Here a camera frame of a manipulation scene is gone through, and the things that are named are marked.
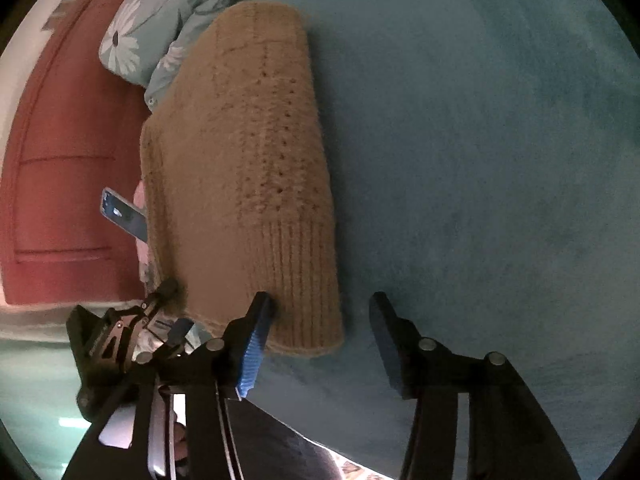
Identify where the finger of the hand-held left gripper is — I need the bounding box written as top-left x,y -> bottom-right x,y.
166,317 -> 196,357
144,277 -> 181,317

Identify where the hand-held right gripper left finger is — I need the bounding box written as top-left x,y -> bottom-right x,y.
62,291 -> 276,480

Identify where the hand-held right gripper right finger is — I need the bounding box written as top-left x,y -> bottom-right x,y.
369,291 -> 582,480

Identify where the tan knitted sweater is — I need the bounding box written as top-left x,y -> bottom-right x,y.
139,1 -> 346,358

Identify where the pink floral cloth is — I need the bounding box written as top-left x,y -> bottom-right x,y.
133,180 -> 162,291

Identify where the smartphone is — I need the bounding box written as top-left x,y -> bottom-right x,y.
100,187 -> 149,243

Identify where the red wooden headboard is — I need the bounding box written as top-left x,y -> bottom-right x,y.
0,0 -> 157,307

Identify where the teal bed sheet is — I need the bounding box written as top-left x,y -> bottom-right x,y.
210,0 -> 640,480

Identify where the floral grey-green pillow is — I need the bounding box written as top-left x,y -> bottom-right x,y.
98,0 -> 286,111

